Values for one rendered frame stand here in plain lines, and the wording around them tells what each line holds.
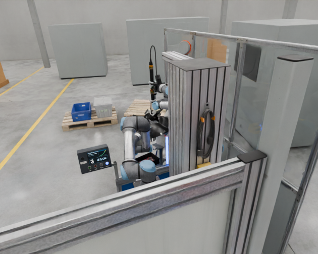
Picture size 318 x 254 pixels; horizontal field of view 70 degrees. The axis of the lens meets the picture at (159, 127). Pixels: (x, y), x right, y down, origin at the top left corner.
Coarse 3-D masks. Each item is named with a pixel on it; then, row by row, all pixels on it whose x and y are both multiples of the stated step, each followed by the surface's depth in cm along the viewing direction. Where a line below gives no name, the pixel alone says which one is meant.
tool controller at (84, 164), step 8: (104, 144) 203; (80, 152) 189; (88, 152) 190; (96, 152) 192; (104, 152) 195; (80, 160) 189; (88, 160) 191; (96, 160) 193; (104, 160) 196; (80, 168) 190; (96, 168) 195
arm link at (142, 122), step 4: (140, 116) 190; (140, 120) 187; (144, 120) 189; (140, 124) 187; (144, 124) 189; (148, 124) 193; (140, 128) 189; (144, 128) 191; (148, 128) 194; (144, 132) 195; (148, 132) 200; (144, 136) 201; (148, 136) 204; (144, 140) 206; (148, 140) 208; (144, 144) 211; (148, 144) 212; (144, 148) 217; (148, 148) 217; (144, 152) 222
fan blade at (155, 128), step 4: (152, 124) 243; (156, 124) 243; (160, 124) 244; (152, 128) 238; (156, 128) 237; (160, 128) 237; (164, 128) 237; (152, 132) 234; (156, 132) 232; (160, 132) 232; (164, 132) 230; (152, 136) 230; (156, 136) 228
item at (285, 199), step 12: (288, 192) 185; (276, 204) 200; (288, 204) 187; (276, 216) 203; (288, 216) 190; (276, 228) 206; (288, 228) 192; (276, 240) 209; (264, 252) 228; (276, 252) 212
